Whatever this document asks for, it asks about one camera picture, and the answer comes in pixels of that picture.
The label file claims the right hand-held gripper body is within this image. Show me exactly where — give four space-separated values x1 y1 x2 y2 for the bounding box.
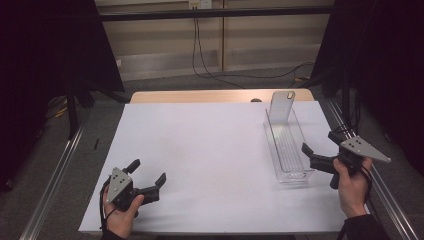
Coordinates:
309 134 392 191

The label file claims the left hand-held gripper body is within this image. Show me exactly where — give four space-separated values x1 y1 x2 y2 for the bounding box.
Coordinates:
105 167 161 213

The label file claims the clear plastic storage box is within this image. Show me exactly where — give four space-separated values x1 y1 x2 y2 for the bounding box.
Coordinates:
263 107 316 185

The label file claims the blue and orange phone case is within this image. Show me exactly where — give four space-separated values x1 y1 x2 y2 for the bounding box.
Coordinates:
267 90 297 125

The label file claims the person's left hand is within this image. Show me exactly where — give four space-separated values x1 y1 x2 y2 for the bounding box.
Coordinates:
101 184 145 240

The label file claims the person's right hand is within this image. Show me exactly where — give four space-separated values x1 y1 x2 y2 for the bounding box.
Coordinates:
332 155 374 220

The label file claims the black curtain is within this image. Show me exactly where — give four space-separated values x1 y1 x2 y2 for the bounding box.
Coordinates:
0 0 125 192
310 0 424 176

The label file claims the wooden table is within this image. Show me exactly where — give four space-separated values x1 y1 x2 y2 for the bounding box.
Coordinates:
129 88 315 104

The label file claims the black horizontal bar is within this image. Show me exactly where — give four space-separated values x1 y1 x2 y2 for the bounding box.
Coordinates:
99 5 335 22

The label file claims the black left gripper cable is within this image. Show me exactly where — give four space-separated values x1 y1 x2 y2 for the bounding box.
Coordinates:
98 179 118 236

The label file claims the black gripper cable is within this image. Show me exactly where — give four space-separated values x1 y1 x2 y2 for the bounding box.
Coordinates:
98 179 118 236
359 164 374 205

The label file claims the black stand with cables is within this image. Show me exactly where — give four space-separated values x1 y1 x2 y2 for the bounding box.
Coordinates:
332 75 364 139

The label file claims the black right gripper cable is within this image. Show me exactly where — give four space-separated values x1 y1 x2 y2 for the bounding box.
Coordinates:
359 164 374 205

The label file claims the metal floor rail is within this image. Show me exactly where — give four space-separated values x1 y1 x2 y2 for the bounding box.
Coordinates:
19 123 86 240
325 99 422 240

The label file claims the yellow cable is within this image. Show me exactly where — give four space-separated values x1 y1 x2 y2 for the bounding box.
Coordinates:
49 95 70 120

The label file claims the black wall cable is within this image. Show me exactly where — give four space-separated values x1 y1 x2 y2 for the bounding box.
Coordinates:
197 17 316 80
191 17 247 90

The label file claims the white wall socket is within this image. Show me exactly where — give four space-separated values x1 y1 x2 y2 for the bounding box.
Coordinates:
188 0 214 10

